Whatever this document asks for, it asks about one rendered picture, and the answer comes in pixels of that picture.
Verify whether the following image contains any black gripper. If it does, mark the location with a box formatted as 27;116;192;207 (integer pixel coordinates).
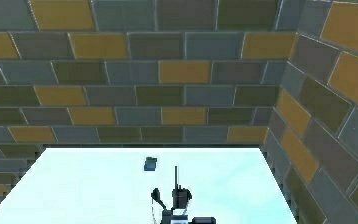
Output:
150;187;193;224

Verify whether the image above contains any black radio with antenna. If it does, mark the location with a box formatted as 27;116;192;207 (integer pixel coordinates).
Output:
171;165;189;210

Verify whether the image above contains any small blue box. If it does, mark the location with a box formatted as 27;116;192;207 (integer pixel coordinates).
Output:
143;157;158;172

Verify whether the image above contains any white table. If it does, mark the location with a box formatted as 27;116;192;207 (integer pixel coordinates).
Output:
0;147;299;224

